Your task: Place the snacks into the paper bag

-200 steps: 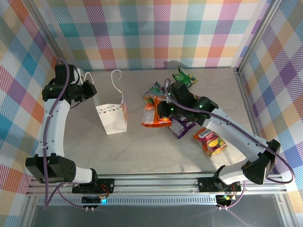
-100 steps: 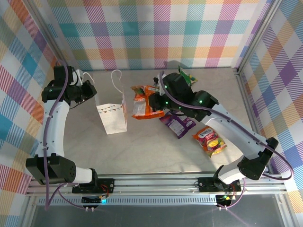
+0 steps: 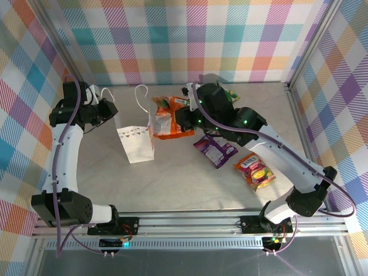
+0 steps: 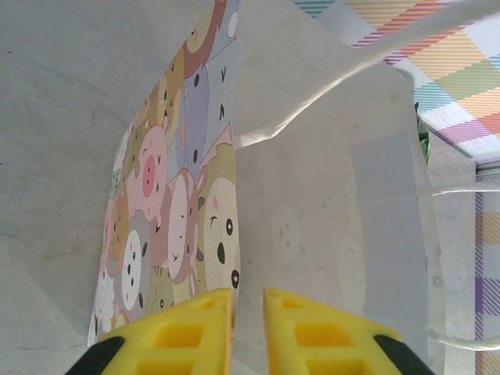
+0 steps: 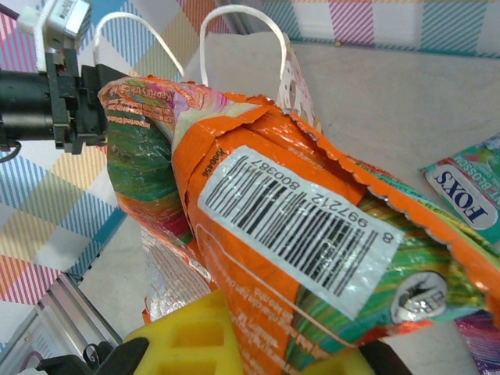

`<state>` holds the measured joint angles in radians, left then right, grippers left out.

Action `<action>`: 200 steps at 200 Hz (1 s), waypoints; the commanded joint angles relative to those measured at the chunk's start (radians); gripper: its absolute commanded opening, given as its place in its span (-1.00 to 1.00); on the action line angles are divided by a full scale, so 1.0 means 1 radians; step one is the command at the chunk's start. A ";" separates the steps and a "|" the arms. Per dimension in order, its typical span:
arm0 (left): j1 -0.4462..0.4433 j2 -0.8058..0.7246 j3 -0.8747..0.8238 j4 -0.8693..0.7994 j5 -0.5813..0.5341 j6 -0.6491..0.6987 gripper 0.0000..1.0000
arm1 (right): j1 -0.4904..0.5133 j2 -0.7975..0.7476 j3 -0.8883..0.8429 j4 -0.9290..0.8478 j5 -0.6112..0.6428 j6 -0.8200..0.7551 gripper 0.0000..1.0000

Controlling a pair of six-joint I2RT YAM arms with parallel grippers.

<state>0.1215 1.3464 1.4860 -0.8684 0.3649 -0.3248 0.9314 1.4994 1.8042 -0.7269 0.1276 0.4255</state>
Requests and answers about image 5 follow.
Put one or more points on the teal Fox's mint packet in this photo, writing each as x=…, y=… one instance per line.
x=465, y=195

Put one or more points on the aluminium left frame post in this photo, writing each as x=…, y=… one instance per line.
x=238, y=13

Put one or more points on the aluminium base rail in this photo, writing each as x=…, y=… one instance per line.
x=74, y=308

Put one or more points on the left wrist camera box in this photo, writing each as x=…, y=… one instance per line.
x=66, y=15

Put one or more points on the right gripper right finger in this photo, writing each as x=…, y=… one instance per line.
x=340, y=365

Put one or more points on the white paper bag animal print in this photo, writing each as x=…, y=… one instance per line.
x=298, y=91

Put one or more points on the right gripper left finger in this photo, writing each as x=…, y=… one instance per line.
x=187, y=336

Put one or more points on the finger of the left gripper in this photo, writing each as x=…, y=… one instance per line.
x=91, y=105
x=111, y=73

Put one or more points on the orange candy packet barcode label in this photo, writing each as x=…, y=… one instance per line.
x=250, y=129

